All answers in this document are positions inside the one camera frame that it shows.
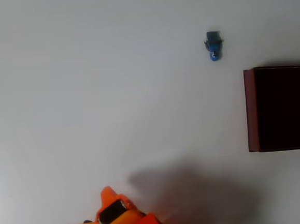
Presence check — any small blue toy figure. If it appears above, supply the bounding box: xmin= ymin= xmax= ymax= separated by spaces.
xmin=203 ymin=30 xmax=226 ymax=63

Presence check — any dark red cardboard box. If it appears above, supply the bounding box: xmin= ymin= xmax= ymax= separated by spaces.
xmin=242 ymin=64 xmax=300 ymax=154

